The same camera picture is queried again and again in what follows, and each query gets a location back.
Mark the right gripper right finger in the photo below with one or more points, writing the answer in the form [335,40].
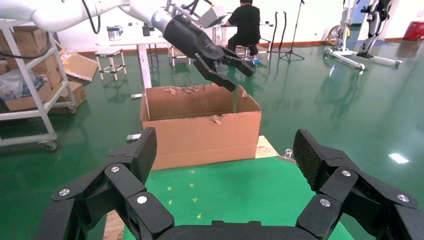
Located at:
[357,195]

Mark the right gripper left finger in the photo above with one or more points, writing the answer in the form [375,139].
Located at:
[109,195]

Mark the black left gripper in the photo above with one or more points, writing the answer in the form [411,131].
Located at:
[188,36]

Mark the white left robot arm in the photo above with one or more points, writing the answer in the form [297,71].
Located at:
[59,15]

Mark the large open cardboard carton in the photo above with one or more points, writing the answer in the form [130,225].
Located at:
[205,139]

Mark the cardboard box on floor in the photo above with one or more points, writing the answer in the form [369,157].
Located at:
[76,94]

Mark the flat cardboard box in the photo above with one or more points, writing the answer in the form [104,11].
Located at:
[26,101]

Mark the loose torn cardboard sheet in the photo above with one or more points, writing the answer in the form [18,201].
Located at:
[79,68]

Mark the cardboard box on shelf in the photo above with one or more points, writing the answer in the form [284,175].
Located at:
[30,43]

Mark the red box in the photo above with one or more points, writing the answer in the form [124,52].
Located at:
[414,30]

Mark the seated person in black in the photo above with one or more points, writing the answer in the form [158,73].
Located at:
[246,23]

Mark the black pole stand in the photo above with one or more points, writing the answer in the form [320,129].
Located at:
[275,30]

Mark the black tripod stand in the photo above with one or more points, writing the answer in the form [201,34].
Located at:
[293,33]

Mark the silver binder clip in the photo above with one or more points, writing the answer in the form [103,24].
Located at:
[288,156]

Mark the wooden board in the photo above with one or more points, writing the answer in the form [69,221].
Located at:
[265,149]

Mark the black bottle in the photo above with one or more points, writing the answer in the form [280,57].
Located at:
[146,30]

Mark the yellow wheel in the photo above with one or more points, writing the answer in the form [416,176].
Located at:
[336,34]

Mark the small white stool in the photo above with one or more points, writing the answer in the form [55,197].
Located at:
[111,53]

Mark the white wheeled shelf cart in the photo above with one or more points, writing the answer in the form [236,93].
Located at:
[39,99]

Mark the metal pot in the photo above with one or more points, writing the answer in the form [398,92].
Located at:
[114,33]

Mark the green table cloth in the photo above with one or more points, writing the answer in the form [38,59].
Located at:
[232,192]

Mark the white exoskeleton stand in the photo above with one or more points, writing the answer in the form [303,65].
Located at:
[357,53]

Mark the clear plastic bag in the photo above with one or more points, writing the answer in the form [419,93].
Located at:
[13,84]

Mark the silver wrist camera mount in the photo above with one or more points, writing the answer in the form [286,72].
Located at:
[213,15]

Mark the white metal table frame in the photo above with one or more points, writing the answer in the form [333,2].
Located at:
[144,66]

